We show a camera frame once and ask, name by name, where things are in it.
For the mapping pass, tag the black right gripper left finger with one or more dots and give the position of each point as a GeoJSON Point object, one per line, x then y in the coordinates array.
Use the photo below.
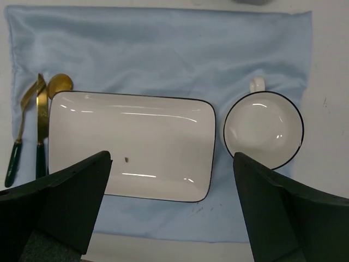
{"type": "Point", "coordinates": [52, 218]}

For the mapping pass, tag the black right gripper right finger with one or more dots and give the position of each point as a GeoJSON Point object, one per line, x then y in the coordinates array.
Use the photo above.
{"type": "Point", "coordinates": [287, 220]}

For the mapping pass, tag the white round bowl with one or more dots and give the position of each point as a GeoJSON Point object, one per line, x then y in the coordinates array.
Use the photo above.
{"type": "Point", "coordinates": [264, 125]}

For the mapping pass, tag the white rectangular plate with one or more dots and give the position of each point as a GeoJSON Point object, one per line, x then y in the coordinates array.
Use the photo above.
{"type": "Point", "coordinates": [161, 147]}

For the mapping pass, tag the gold spoon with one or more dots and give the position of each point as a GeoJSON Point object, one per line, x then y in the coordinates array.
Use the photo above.
{"type": "Point", "coordinates": [59, 83]}

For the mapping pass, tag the light blue cloth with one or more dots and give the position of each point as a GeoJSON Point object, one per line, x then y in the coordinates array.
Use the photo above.
{"type": "Point", "coordinates": [209, 55]}

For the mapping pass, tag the gold knife green handle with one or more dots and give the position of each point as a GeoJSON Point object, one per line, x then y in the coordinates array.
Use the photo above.
{"type": "Point", "coordinates": [42, 131]}

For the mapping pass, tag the gold fork green handle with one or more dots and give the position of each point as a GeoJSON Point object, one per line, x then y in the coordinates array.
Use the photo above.
{"type": "Point", "coordinates": [17, 146]}

